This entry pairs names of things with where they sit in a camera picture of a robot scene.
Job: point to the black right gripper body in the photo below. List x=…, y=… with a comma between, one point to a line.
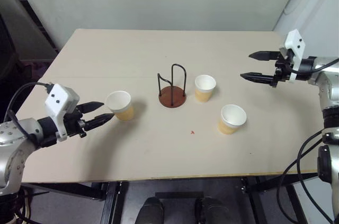
x=284, y=67

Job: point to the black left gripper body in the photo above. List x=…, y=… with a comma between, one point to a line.
x=74, y=124

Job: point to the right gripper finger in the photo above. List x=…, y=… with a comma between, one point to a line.
x=263, y=55
x=257, y=77

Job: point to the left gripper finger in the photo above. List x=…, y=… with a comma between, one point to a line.
x=99, y=121
x=91, y=106

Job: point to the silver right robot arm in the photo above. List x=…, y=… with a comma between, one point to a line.
x=325, y=89

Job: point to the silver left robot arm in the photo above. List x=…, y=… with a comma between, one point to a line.
x=16, y=139

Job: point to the yellow white paper cup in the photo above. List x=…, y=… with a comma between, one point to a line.
x=120, y=106
x=204, y=89
x=231, y=119

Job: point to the dark rounded shape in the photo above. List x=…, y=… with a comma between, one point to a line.
x=151, y=210

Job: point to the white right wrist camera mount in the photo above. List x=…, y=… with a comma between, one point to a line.
x=296, y=41

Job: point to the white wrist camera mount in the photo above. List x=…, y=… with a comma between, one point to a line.
x=296, y=41
x=57, y=99

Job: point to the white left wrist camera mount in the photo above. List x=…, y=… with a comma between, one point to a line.
x=57, y=99

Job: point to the black metal table frame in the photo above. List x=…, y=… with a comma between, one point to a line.
x=111, y=197

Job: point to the black slanted wall rail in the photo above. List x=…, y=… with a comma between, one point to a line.
x=34, y=14

